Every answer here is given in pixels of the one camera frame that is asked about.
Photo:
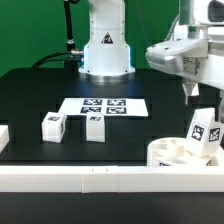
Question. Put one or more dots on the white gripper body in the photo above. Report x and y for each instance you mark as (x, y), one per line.
(196, 59)

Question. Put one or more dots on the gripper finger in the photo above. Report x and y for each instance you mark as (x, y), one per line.
(219, 112)
(192, 96)

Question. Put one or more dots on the white round stool seat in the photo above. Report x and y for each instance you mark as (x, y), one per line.
(170, 151)

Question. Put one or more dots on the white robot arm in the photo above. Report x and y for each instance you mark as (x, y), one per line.
(107, 55)

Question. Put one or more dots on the white marker sheet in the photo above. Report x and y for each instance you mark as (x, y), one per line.
(106, 106)

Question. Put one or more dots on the white U-shaped fence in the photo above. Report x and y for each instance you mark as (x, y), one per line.
(114, 179)

